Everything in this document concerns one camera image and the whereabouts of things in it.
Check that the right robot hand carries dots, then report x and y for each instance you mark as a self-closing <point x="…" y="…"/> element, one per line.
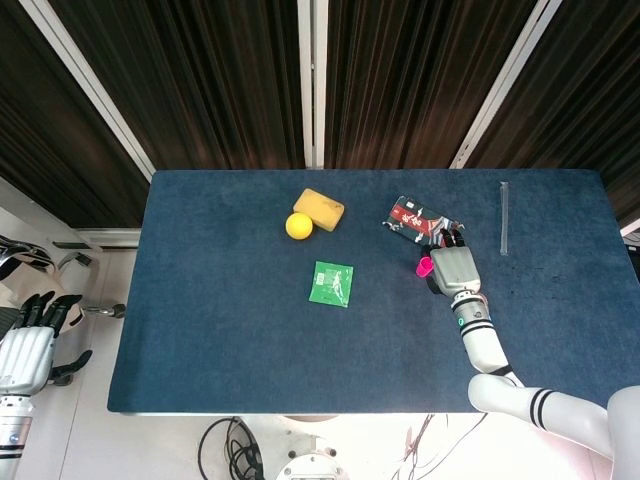
<point x="455" y="270"/>

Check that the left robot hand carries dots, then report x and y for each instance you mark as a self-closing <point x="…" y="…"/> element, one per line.
<point x="25" y="355"/>

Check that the pink plastic cup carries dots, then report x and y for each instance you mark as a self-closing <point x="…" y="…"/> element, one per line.
<point x="424" y="267"/>

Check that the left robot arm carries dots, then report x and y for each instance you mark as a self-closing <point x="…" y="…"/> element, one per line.
<point x="12" y="430"/>

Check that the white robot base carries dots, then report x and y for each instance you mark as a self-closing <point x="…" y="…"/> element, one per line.
<point x="312" y="460"/>

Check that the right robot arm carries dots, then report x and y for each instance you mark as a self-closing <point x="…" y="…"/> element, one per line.
<point x="482" y="340"/>

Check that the dark red printed packet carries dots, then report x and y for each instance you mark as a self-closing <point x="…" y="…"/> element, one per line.
<point x="412" y="217"/>

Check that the clear plastic tube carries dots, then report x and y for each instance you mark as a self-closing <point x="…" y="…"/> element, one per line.
<point x="505" y="220"/>

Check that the metal castor stand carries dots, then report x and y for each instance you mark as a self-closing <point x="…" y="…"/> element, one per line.
<point x="100" y="310"/>

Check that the green sachet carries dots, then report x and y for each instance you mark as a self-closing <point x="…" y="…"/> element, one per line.
<point x="331" y="285"/>

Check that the yellow sponge block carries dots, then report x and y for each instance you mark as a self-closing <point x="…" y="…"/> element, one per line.
<point x="322" y="207"/>

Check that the yellow ball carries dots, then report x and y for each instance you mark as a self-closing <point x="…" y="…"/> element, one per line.
<point x="299" y="226"/>

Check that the blue velvet tablecloth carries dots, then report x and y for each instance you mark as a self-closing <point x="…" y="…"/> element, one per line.
<point x="225" y="350"/>

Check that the dark brown curtain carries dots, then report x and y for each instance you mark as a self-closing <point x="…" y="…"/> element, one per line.
<point x="410" y="75"/>
<point x="590" y="100"/>
<point x="200" y="75"/>
<point x="40" y="150"/>

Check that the white frame post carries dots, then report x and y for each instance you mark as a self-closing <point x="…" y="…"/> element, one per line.
<point x="505" y="80"/>
<point x="88" y="80"/>
<point x="311" y="80"/>

